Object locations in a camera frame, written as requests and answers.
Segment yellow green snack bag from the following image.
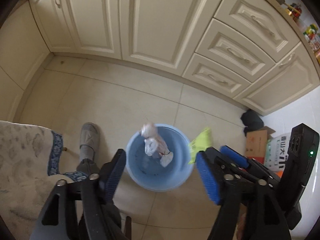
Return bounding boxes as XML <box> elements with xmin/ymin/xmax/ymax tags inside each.
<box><xmin>189</xmin><ymin>127</ymin><xmax>213</xmax><ymax>164</ymax></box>

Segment clear plastic wrapper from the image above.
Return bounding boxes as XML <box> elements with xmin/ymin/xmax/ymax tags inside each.
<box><xmin>139</xmin><ymin>123</ymin><xmax>174</xmax><ymax>168</ymax></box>

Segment blue plastic trash bin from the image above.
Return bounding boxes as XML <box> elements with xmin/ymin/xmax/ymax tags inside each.
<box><xmin>126</xmin><ymin>124</ymin><xmax>194</xmax><ymax>192</ymax></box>

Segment cardboard box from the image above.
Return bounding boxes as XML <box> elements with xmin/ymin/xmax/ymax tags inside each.
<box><xmin>245</xmin><ymin>126</ymin><xmax>275</xmax><ymax>164</ymax></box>

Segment white rice sack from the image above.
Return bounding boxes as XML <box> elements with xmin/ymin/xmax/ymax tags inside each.
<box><xmin>264</xmin><ymin>133</ymin><xmax>291</xmax><ymax>172</ymax></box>

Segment black bag on floor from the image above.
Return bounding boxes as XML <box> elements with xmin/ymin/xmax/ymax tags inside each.
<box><xmin>240</xmin><ymin>109</ymin><xmax>264</xmax><ymax>136</ymax></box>

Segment grey slipper foot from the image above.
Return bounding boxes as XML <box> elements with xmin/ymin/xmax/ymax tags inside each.
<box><xmin>76</xmin><ymin>122</ymin><xmax>100</xmax><ymax>176</ymax></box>

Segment white blue tablecloth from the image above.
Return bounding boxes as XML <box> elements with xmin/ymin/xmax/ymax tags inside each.
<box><xmin>1</xmin><ymin>121</ymin><xmax>86</xmax><ymax>230</ymax></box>

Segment cream lower cabinets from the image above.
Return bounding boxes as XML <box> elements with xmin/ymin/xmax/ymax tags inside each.
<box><xmin>29</xmin><ymin>0</ymin><xmax>319</xmax><ymax>115</ymax></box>

